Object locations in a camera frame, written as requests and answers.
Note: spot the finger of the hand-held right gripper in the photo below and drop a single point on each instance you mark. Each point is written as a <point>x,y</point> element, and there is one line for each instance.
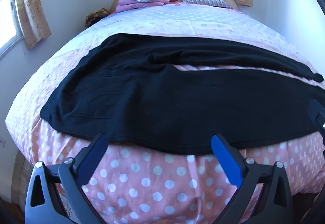
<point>316,115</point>

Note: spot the wall socket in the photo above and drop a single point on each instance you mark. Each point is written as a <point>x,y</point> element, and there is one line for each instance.
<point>2,142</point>

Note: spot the pink polka dot bed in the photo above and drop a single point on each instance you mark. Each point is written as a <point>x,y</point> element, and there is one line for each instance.
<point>157,183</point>

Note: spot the brown patterned cushion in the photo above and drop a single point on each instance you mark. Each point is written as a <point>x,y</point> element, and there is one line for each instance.
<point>96,16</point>

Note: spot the folded pink blanket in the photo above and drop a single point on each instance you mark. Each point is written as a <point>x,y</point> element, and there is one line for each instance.
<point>142,4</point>

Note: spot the striped pillow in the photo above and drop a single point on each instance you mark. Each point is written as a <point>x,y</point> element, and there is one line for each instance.
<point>205,0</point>

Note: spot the side window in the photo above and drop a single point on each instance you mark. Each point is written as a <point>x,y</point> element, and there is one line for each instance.
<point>10,26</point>

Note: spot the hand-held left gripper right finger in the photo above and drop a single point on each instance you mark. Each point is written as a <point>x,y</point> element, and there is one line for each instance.
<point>225,156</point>

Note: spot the black knit sweater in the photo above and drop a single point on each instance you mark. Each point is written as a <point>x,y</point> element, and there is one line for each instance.
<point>162,102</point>

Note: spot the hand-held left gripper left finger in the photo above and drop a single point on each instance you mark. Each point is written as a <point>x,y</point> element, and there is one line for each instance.
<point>94,156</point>

